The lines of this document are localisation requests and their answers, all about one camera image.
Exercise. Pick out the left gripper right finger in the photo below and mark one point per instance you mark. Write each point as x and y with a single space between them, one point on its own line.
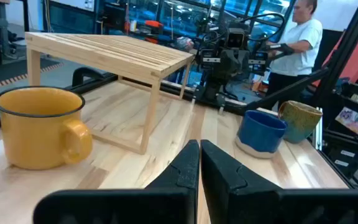
244 205

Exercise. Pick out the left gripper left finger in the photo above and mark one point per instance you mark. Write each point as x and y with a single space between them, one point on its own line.
172 205

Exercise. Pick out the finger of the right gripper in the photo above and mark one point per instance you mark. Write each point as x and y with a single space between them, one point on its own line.
235 65
225 65

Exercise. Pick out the blue ceramic mug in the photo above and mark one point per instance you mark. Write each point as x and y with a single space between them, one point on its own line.
259 133

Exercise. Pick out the green brown speckled mug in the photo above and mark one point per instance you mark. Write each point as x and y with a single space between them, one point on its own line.
303 121

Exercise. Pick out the yellow enamel mug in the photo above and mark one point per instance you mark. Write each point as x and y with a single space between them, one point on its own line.
42 137

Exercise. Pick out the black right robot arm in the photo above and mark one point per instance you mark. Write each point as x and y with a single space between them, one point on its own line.
213 93

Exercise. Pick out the orange black device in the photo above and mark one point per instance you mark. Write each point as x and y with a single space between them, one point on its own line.
154 27

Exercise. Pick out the person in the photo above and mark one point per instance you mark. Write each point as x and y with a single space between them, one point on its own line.
300 46

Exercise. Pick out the wooden slatted rack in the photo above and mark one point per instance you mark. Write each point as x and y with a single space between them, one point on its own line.
104 53

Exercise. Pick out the black shelf with pictures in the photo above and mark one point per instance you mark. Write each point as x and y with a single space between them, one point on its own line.
353 118

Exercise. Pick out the hazard striped black floor mat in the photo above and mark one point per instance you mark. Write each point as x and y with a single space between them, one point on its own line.
11 71

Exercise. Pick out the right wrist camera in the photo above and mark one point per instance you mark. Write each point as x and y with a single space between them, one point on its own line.
235 39

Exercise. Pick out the black aluminium support frame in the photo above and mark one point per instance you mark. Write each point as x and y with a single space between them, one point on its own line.
291 88

